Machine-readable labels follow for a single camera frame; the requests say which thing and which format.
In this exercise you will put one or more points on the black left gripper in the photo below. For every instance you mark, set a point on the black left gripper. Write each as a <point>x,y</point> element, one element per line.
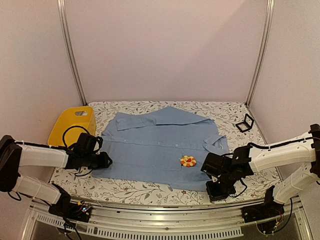
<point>104,162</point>

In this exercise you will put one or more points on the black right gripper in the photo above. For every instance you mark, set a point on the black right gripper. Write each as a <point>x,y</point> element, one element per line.
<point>214,196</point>

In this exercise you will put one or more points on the yellow orange plush flower brooch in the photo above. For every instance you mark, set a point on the yellow orange plush flower brooch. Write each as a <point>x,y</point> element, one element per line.
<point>188,161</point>

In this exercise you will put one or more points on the light blue shirt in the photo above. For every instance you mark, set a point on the light blue shirt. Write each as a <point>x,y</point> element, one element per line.
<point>148,147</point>

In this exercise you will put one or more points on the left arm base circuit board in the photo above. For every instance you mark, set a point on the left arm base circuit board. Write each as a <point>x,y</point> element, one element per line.
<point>72,211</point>

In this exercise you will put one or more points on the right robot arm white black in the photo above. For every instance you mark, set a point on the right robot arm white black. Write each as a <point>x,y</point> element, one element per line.
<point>247,160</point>

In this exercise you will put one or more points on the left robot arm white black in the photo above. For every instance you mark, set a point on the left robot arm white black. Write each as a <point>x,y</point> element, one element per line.
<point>83,153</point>

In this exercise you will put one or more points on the yellow plastic basket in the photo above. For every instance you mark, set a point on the yellow plastic basket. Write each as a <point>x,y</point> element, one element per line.
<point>82,117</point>

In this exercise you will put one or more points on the black display box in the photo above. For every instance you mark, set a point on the black display box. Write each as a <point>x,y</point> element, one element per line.
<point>245,125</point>

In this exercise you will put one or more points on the floral white tablecloth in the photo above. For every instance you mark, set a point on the floral white tablecloth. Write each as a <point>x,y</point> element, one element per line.
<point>81,184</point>

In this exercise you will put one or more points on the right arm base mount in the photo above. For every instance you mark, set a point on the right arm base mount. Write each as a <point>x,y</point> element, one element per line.
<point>268,215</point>

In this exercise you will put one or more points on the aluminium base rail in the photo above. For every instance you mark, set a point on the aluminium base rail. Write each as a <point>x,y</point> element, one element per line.
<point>116,221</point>

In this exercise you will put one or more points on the right aluminium frame post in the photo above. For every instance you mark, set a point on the right aluminium frame post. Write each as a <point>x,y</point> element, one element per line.
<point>270,4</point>

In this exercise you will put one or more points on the aluminium frame post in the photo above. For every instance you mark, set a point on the aluminium frame post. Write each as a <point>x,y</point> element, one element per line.
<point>270,4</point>
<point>61,6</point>

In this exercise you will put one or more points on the left aluminium frame post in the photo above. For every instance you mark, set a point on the left aluminium frame post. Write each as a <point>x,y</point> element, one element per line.
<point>61,6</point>

